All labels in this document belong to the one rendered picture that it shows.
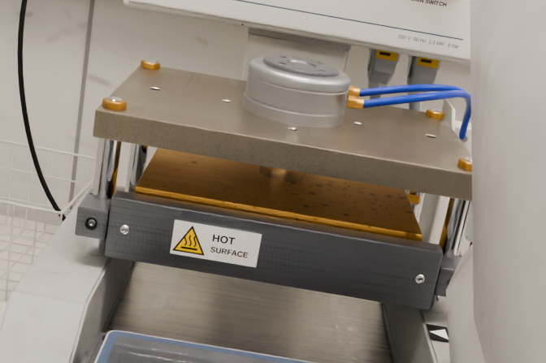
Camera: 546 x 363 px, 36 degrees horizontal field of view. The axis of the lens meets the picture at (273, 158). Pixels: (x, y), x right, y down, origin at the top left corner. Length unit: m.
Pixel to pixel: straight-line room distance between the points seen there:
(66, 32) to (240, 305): 0.64
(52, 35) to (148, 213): 0.72
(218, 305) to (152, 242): 0.16
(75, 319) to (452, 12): 0.43
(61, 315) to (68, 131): 0.75
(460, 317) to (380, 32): 0.59
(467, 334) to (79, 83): 1.11
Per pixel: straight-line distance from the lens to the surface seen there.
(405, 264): 0.59
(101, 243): 0.62
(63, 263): 0.61
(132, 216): 0.58
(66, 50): 1.26
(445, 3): 0.78
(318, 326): 0.73
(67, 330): 0.55
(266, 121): 0.61
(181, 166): 0.65
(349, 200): 0.64
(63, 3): 1.26
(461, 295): 0.20
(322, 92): 0.62
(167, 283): 0.75
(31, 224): 1.31
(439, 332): 0.60
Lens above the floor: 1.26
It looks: 16 degrees down
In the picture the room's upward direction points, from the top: 10 degrees clockwise
